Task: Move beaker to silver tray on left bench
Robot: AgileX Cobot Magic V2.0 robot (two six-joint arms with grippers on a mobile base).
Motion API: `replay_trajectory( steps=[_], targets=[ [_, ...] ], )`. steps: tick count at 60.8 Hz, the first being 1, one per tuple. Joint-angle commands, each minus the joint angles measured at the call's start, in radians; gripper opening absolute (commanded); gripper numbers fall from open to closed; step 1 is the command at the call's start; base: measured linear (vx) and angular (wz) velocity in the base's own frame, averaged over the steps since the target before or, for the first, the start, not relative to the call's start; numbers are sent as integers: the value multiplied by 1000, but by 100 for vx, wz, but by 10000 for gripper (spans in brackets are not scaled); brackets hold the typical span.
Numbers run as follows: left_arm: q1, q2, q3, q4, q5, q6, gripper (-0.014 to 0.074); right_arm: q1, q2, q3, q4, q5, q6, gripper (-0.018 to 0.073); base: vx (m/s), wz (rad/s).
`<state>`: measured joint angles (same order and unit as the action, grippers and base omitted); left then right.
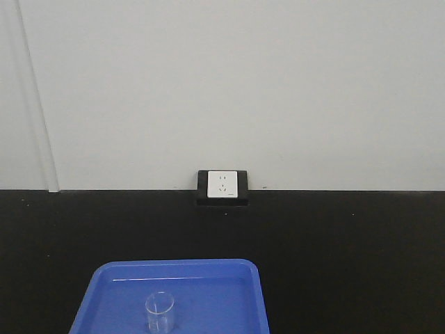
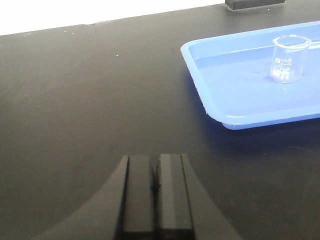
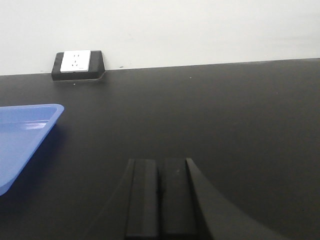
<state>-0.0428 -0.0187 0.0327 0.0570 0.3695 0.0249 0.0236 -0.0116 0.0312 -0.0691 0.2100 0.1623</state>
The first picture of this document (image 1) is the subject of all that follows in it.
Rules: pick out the black socket mounting box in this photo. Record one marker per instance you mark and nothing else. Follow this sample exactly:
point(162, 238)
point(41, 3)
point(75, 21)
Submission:
point(203, 200)

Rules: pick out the clear glass beaker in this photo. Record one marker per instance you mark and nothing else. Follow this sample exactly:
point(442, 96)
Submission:
point(160, 309)

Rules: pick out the blue plastic tray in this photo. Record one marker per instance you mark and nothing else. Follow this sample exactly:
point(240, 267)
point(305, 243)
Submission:
point(209, 296)

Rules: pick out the white wall power socket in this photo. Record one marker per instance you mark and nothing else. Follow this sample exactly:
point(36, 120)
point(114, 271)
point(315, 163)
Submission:
point(222, 184)

